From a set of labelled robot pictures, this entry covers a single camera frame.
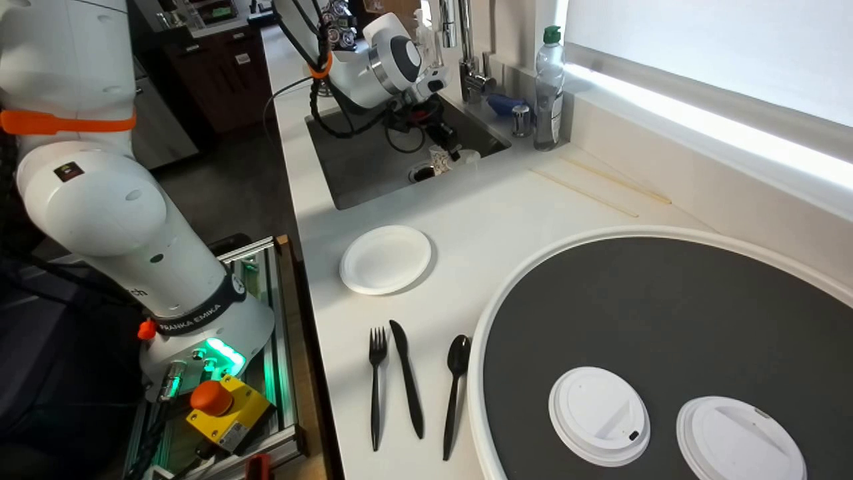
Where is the black plastic knife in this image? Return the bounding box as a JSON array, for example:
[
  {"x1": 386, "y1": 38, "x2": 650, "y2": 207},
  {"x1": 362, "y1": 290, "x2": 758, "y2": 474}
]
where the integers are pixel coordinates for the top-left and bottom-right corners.
[{"x1": 386, "y1": 316, "x2": 429, "y2": 442}]

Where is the yellow emergency stop box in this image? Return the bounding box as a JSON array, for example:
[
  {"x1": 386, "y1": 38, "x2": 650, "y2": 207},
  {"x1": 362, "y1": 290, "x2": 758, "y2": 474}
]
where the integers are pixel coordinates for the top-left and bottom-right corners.
[{"x1": 183, "y1": 375, "x2": 274, "y2": 454}]

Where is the chrome gooseneck faucet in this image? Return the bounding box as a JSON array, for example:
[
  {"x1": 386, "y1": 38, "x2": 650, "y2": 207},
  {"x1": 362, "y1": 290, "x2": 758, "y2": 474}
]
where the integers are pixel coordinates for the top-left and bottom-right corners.
[{"x1": 442, "y1": 0, "x2": 498, "y2": 107}]

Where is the black plastic spoon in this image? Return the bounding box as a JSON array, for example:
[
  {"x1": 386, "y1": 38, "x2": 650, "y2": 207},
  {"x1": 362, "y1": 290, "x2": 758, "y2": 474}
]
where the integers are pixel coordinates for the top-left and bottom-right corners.
[{"x1": 441, "y1": 334, "x2": 475, "y2": 464}]

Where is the small chrome dispenser knob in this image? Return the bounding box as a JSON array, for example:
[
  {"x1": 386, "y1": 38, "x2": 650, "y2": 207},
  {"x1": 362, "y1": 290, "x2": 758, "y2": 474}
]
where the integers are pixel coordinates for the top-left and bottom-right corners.
[{"x1": 508, "y1": 102, "x2": 536, "y2": 140}]

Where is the white round plate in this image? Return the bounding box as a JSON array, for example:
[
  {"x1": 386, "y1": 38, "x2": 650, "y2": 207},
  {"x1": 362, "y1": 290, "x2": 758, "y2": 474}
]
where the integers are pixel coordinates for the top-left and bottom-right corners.
[{"x1": 337, "y1": 223, "x2": 438, "y2": 299}]

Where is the blue sponge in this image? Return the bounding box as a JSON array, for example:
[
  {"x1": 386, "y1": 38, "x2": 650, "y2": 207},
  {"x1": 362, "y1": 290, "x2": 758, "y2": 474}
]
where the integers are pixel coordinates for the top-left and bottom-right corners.
[{"x1": 484, "y1": 90, "x2": 527, "y2": 120}]

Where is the brown wooden cabinet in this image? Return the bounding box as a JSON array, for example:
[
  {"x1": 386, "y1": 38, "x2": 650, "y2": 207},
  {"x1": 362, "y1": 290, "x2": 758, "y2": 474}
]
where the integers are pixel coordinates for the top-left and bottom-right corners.
[{"x1": 158, "y1": 20, "x2": 270, "y2": 135}]

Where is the grey metal cabinet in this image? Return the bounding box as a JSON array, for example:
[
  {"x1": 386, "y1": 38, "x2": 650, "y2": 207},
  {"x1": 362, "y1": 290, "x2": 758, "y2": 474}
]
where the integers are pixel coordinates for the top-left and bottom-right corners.
[{"x1": 123, "y1": 51, "x2": 203, "y2": 170}]

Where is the white plastic cup lid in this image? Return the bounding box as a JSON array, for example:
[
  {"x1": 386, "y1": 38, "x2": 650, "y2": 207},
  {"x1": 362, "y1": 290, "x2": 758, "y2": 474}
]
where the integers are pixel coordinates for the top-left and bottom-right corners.
[
  {"x1": 546, "y1": 363, "x2": 654, "y2": 472},
  {"x1": 674, "y1": 395, "x2": 810, "y2": 480}
]

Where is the black fabric bag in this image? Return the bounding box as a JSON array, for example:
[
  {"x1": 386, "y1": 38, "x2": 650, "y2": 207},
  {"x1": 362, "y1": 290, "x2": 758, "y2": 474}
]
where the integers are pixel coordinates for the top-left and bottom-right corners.
[{"x1": 0, "y1": 256, "x2": 155, "y2": 480}]

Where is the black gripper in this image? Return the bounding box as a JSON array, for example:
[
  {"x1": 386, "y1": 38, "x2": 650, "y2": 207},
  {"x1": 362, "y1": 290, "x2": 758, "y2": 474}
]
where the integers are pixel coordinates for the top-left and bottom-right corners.
[{"x1": 417, "y1": 98, "x2": 465, "y2": 172}]

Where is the stainless steel sink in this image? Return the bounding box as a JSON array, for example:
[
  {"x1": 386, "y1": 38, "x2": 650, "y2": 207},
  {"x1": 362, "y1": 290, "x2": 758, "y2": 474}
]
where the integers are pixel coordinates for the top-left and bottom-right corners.
[{"x1": 305, "y1": 82, "x2": 515, "y2": 214}]

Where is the black plastic fork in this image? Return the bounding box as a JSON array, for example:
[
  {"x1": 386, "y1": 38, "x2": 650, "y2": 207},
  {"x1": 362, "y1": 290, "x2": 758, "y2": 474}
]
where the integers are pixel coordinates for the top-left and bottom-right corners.
[{"x1": 365, "y1": 326, "x2": 391, "y2": 454}]

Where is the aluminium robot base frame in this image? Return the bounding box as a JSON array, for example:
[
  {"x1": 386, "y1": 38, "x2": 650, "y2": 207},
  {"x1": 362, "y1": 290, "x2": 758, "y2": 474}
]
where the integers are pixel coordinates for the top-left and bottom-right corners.
[{"x1": 123, "y1": 234, "x2": 315, "y2": 480}]

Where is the plastic bottle with green cap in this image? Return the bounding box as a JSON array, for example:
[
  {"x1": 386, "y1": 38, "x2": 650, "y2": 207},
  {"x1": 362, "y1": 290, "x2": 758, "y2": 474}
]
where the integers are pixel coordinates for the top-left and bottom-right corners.
[{"x1": 530, "y1": 23, "x2": 571, "y2": 152}]

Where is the round black tray white rim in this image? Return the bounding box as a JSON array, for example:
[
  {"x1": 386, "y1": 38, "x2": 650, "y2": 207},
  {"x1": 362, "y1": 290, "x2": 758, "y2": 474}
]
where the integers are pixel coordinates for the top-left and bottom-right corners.
[{"x1": 465, "y1": 223, "x2": 853, "y2": 480}]

